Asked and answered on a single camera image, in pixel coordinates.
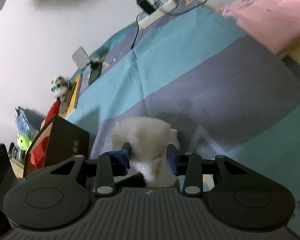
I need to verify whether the white plush toy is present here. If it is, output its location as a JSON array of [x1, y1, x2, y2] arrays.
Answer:
[[111, 117, 180, 187]]

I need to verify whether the brown cardboard box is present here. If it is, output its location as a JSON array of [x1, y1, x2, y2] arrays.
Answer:
[[23, 115, 90, 177]]

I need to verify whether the red cloth bag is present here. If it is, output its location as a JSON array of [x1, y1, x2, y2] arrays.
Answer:
[[30, 135, 49, 170]]

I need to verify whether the yellow book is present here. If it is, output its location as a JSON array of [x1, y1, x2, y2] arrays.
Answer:
[[59, 74, 82, 119]]

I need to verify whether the red chili plush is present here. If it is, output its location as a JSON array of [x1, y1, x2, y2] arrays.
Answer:
[[43, 98, 61, 127]]

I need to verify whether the blue grey patterned bedsheet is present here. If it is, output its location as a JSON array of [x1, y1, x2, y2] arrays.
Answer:
[[69, 0, 300, 236]]

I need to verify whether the panda plush toy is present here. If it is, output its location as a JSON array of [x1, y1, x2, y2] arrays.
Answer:
[[51, 75, 71, 98]]

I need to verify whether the green frog plush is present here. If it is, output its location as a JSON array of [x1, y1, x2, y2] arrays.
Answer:
[[17, 132, 32, 151]]

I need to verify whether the blue plastic bag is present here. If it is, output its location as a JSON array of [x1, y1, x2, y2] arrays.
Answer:
[[15, 107, 38, 138]]

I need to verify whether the green phone stand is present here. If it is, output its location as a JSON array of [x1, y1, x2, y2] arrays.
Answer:
[[72, 47, 102, 85]]

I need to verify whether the white power strip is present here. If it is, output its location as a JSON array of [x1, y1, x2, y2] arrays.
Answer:
[[137, 0, 177, 29]]

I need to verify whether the black charger adapter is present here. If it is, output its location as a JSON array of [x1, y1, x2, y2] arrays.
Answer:
[[136, 0, 156, 15]]

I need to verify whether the pink folded cloth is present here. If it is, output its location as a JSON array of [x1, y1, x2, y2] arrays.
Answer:
[[220, 0, 300, 55]]

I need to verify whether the black charger cable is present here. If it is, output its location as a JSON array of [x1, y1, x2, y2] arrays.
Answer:
[[129, 0, 208, 51]]

